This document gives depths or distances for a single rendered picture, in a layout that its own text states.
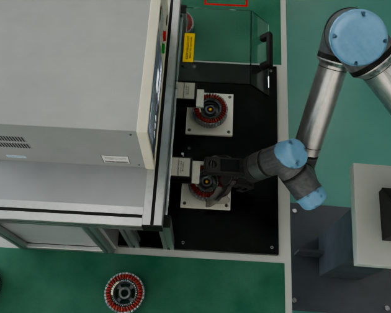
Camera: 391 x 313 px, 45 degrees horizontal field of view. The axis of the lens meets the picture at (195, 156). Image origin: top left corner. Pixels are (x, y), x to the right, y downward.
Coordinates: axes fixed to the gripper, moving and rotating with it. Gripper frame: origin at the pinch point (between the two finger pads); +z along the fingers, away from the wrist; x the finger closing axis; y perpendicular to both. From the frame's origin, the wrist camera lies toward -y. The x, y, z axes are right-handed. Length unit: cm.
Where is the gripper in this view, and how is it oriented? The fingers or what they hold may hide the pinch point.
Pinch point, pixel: (205, 182)
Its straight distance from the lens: 143.2
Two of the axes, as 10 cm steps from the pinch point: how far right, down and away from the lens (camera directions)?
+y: 8.1, 2.6, 5.3
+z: -5.9, 2.7, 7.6
